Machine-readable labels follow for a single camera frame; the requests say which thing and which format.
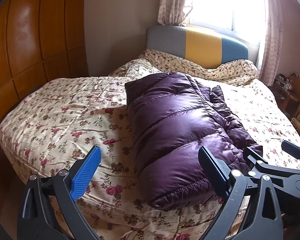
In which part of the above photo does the bright window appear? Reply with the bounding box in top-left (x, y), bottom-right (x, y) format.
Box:
top-left (189, 0), bottom-right (268, 47)

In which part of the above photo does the wooden wardrobe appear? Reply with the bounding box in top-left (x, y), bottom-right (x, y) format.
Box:
top-left (0, 0), bottom-right (89, 135)

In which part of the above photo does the wooden side table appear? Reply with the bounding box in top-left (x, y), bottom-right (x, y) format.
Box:
top-left (272, 75), bottom-right (300, 110)

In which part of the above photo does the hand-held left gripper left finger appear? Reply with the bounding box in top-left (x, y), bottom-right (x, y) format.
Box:
top-left (17, 146), bottom-right (102, 240)

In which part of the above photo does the small-flowered cream pillow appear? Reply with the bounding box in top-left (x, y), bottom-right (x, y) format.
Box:
top-left (137, 49), bottom-right (258, 84)

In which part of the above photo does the long patterned pink curtain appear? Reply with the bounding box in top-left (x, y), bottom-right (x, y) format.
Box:
top-left (256, 0), bottom-right (284, 87)

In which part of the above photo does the narrow patterned pink curtain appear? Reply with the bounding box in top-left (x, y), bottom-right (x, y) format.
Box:
top-left (157, 0), bottom-right (194, 27)

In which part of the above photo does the grey yellow blue headboard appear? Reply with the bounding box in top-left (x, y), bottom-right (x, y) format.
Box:
top-left (145, 25), bottom-right (249, 69)

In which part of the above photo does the purple puffer jacket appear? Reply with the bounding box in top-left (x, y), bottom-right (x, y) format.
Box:
top-left (124, 72), bottom-right (264, 212)

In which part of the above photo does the bed with floral quilt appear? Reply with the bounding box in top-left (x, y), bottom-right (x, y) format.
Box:
top-left (0, 57), bottom-right (300, 240)

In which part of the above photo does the clutter on side table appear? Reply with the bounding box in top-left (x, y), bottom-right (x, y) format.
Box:
top-left (275, 72), bottom-right (294, 90)

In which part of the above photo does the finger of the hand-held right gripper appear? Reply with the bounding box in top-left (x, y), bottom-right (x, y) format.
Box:
top-left (281, 140), bottom-right (300, 167)
top-left (244, 145), bottom-right (268, 172)

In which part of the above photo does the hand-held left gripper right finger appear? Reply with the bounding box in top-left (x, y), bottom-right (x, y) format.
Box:
top-left (198, 146), bottom-right (283, 240)

